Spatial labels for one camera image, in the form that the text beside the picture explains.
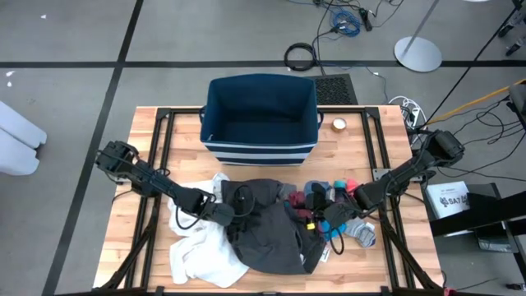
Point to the black cart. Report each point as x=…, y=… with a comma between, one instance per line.
x=493, y=209

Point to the teal purple black sock bundle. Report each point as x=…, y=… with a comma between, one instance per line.
x=339, y=185

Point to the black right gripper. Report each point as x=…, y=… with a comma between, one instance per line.
x=339, y=214

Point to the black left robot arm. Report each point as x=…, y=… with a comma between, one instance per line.
x=164, y=185

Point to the dusty blue garment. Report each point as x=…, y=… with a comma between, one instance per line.
x=322, y=185

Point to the yellow pole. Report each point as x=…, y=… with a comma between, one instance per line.
x=472, y=103

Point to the black metal table frame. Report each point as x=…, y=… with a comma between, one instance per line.
x=163, y=113

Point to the orange red garment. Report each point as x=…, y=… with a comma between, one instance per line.
x=352, y=186

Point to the grey round stand base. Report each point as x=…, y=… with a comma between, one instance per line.
x=417, y=53

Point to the bright blue knit garment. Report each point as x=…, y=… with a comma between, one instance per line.
x=328, y=232

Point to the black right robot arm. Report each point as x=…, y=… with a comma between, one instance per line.
x=411, y=170

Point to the white power strip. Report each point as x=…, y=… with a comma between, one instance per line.
x=413, y=113

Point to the white handwritten paper tag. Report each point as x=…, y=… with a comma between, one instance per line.
x=325, y=255

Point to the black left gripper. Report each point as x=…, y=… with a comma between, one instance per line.
x=222, y=214

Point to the white printed cardboard box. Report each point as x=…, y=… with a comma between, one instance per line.
x=446, y=199

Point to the black power strip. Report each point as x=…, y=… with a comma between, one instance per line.
x=365, y=19

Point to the grey patterned sock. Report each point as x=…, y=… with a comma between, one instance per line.
x=363, y=235

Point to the black perforated floor mat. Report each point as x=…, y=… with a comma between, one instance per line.
x=335, y=90

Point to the large white thin cloth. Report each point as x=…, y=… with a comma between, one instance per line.
x=201, y=255

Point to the navy white striped fabric basket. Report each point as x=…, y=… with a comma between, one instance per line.
x=259, y=156

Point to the dark grey garment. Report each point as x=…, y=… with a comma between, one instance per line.
x=267, y=242

